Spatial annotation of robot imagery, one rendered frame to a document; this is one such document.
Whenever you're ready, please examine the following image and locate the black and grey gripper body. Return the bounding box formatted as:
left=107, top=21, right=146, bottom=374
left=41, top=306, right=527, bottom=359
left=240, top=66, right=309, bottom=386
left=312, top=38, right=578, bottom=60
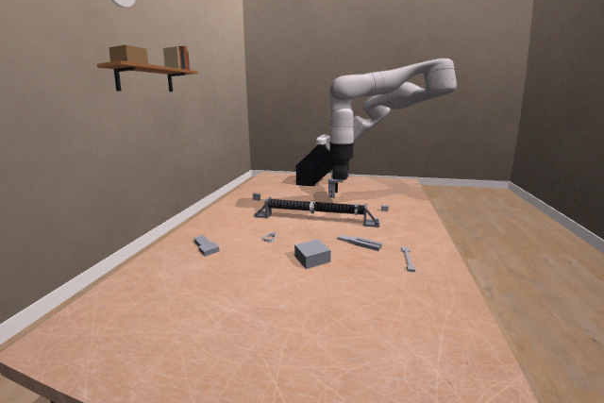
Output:
left=316, top=127, right=354, bottom=180

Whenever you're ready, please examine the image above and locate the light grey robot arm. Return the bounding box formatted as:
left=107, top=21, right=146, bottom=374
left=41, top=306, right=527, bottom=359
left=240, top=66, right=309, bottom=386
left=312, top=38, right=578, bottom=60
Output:
left=330, top=59, right=457, bottom=142

